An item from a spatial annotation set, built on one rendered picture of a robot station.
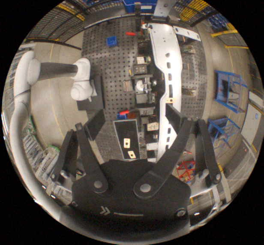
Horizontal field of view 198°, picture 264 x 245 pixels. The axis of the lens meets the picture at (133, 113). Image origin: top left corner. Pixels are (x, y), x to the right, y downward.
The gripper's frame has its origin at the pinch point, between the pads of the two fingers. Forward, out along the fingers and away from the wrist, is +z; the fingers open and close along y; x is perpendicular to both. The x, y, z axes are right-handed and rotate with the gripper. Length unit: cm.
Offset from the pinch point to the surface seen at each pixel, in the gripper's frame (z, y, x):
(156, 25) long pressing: 46, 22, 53
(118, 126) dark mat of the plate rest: 30.1, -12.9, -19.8
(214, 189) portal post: -44, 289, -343
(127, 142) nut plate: 29.8, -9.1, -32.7
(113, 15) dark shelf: 43, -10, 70
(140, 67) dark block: 34.0, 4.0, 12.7
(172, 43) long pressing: 46, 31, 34
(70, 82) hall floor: 146, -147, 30
